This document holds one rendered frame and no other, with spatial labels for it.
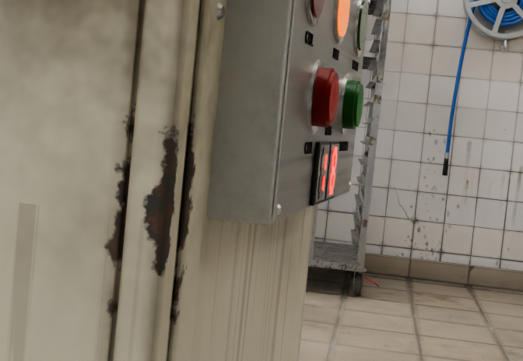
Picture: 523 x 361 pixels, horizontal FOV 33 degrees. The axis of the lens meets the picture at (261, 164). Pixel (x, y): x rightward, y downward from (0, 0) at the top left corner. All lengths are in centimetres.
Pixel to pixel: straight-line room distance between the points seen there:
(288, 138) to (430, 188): 426
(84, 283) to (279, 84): 12
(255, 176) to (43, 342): 11
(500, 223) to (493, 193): 16
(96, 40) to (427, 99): 431
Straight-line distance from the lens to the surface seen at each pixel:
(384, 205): 465
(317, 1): 42
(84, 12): 36
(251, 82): 39
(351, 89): 54
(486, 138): 467
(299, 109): 42
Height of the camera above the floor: 75
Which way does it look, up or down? 3 degrees down
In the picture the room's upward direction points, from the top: 6 degrees clockwise
